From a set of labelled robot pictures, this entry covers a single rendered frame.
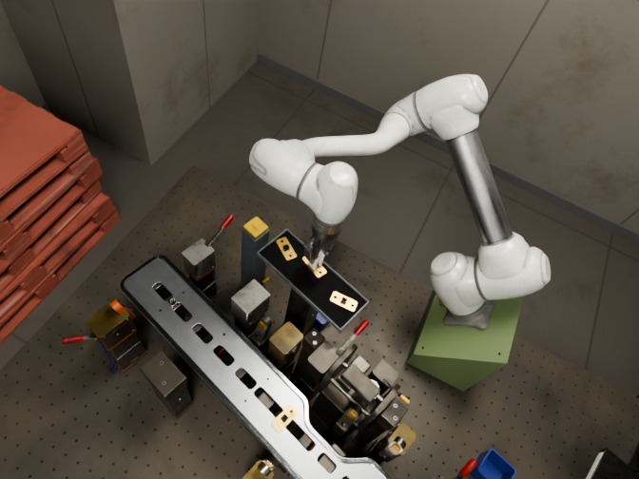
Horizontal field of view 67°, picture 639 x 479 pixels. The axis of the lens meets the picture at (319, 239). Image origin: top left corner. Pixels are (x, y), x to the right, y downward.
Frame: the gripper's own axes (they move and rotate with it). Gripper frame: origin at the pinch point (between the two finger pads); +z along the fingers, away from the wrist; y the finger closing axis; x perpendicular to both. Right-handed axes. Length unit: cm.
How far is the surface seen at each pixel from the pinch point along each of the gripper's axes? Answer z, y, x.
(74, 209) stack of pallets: 97, 45, -130
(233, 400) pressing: 25.6, 39.7, 15.5
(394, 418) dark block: 14, 7, 49
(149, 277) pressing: 26, 40, -35
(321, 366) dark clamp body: 17.7, 13.6, 24.2
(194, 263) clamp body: 19.6, 26.7, -28.6
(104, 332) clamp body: 20, 61, -23
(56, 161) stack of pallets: 57, 43, -128
